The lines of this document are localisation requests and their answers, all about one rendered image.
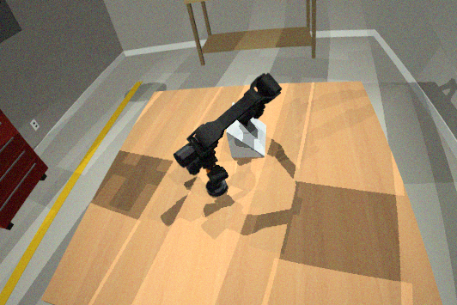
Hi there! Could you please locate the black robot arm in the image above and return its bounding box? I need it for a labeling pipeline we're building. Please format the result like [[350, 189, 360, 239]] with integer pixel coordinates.
[[174, 72, 282, 175]]

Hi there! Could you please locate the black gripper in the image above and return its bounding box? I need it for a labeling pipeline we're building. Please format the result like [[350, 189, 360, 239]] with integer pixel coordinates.
[[198, 150, 229, 185]]

